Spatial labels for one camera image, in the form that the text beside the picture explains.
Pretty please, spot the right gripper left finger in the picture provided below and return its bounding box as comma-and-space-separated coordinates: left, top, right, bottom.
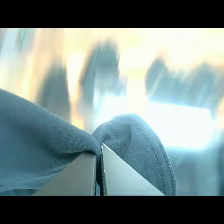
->
33, 151, 98, 197

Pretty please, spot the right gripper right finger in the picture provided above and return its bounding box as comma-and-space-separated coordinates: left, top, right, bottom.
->
100, 143, 166, 197

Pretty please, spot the dark grey garment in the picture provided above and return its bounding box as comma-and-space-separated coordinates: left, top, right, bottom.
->
0, 88, 177, 197

